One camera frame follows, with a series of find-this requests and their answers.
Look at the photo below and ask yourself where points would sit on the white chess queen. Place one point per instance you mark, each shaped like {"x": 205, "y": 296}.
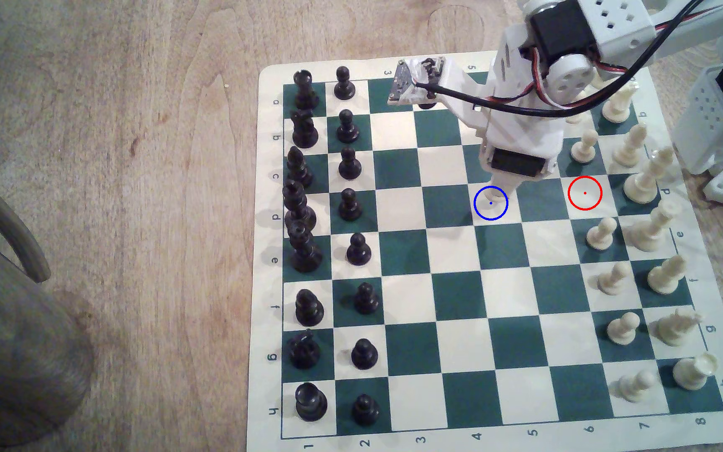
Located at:
{"x": 645, "y": 179}

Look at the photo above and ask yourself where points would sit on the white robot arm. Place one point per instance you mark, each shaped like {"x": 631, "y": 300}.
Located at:
{"x": 619, "y": 19}

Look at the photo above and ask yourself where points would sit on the wrist camera on white mount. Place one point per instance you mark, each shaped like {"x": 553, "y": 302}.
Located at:
{"x": 415, "y": 78}

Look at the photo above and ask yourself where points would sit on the white chess rook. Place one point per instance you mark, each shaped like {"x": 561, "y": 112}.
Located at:
{"x": 694, "y": 371}

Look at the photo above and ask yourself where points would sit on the black chess king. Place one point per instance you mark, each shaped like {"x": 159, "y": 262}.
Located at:
{"x": 304, "y": 248}

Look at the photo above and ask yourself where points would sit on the black chess bishop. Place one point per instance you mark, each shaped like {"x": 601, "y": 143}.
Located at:
{"x": 309, "y": 309}
{"x": 298, "y": 168}

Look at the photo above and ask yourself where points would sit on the dark wooden chair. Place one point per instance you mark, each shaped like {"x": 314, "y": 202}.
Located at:
{"x": 16, "y": 351}

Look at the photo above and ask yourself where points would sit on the white chess pawn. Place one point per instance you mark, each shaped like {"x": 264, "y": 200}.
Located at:
{"x": 634, "y": 387}
{"x": 614, "y": 280}
{"x": 623, "y": 329}
{"x": 584, "y": 149}
{"x": 601, "y": 235}

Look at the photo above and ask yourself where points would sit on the black chess knight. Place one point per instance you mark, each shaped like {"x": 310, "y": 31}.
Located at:
{"x": 304, "y": 351}
{"x": 304, "y": 130}

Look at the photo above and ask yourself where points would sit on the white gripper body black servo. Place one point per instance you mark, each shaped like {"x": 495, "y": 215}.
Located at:
{"x": 508, "y": 161}

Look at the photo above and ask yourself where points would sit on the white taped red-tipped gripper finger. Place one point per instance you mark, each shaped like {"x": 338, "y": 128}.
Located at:
{"x": 512, "y": 182}
{"x": 498, "y": 183}

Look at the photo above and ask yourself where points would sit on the white chess king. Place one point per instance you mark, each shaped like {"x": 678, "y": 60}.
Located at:
{"x": 650, "y": 227}

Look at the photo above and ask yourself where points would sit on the black chess pawn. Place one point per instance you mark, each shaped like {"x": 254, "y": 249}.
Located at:
{"x": 365, "y": 411}
{"x": 364, "y": 356}
{"x": 349, "y": 206}
{"x": 344, "y": 85}
{"x": 347, "y": 129}
{"x": 349, "y": 166}
{"x": 366, "y": 300}
{"x": 358, "y": 250}

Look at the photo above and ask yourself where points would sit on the black chess queen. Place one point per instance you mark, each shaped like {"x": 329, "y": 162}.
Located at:
{"x": 295, "y": 199}

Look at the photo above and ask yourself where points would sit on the black chess rook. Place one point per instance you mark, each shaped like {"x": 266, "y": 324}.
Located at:
{"x": 305, "y": 94}
{"x": 310, "y": 403}

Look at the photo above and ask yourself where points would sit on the white chess knight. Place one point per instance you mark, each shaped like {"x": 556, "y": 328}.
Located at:
{"x": 675, "y": 329}
{"x": 617, "y": 107}

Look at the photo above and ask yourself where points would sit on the green and white chess mat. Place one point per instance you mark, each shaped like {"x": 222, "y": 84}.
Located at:
{"x": 462, "y": 301}

